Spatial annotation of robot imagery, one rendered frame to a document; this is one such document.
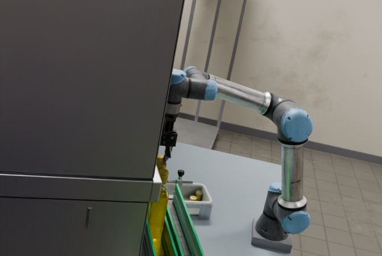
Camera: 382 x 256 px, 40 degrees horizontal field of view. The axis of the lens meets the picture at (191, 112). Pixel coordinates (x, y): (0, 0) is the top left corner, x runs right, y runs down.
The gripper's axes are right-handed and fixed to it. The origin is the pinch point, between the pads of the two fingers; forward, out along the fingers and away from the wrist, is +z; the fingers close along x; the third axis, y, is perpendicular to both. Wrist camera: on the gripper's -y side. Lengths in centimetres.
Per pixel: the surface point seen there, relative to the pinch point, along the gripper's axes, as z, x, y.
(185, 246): 27.3, 12.0, 17.1
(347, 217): 115, 194, -146
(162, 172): -0.8, -0.7, 12.7
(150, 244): 19.0, -3.9, 27.7
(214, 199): 40, 40, -39
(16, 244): -4, -46, 61
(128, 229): -10, -19, 60
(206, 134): 105, 101, -261
